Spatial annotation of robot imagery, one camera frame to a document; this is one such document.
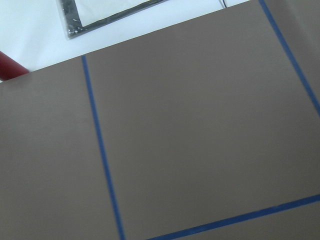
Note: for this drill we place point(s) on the red cylinder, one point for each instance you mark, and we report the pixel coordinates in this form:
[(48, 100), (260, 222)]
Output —
[(9, 68)]

